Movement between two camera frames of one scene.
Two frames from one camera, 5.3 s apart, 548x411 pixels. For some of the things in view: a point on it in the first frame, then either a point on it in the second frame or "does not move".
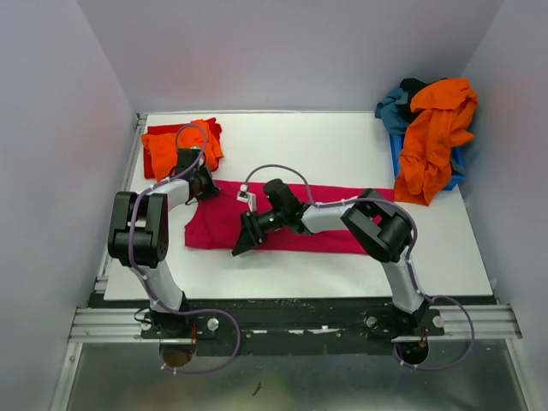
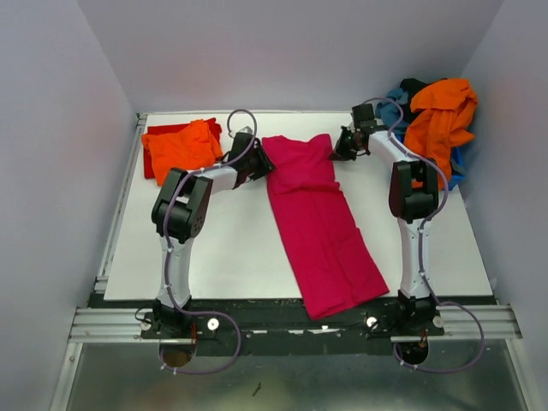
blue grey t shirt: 393,115 does not move
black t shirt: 410,86 does not move
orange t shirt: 443,107 does not move
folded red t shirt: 213,128 does not move
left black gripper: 188,157 -> 259,158
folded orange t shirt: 163,147 does not move
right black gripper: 252,227 -> 345,145
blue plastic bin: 456,154 does not move
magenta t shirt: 212,219 -> 338,269
